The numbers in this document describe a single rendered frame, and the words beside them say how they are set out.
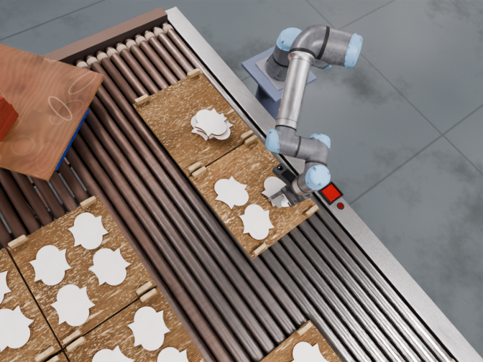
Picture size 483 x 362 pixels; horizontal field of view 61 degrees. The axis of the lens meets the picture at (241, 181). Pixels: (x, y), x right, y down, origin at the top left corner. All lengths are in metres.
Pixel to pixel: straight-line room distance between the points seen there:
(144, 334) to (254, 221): 0.56
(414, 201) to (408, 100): 0.86
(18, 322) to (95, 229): 0.38
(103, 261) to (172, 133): 0.59
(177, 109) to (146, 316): 0.86
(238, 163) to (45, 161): 0.73
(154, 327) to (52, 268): 0.41
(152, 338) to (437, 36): 3.42
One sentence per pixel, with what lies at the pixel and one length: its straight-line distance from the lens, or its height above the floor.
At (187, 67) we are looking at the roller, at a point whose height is 0.92.
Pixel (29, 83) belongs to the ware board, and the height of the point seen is 1.04.
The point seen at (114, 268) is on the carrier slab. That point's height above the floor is 0.95.
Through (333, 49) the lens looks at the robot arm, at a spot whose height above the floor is 1.39.
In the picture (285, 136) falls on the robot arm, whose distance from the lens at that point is 1.38.
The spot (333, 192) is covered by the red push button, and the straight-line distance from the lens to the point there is 1.75.
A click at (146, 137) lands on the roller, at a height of 0.92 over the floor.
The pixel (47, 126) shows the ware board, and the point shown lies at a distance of 1.72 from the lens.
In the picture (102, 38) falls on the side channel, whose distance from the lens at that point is 2.08.
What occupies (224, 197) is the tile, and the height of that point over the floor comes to 0.95.
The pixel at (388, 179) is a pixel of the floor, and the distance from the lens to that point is 3.04.
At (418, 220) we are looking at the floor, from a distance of 3.01.
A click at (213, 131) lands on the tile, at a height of 0.98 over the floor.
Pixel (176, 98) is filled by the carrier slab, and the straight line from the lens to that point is 1.86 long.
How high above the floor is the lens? 2.43
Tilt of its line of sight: 64 degrees down
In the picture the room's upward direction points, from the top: 17 degrees clockwise
